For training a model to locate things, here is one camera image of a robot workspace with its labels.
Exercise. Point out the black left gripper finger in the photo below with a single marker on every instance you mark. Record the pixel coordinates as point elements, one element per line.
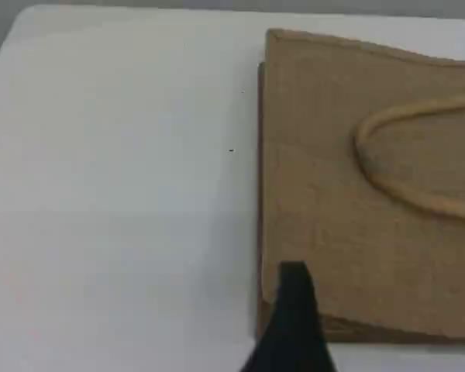
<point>294,329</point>

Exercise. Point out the brown burlap tote bag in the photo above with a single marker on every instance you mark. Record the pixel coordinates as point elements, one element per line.
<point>333,155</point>

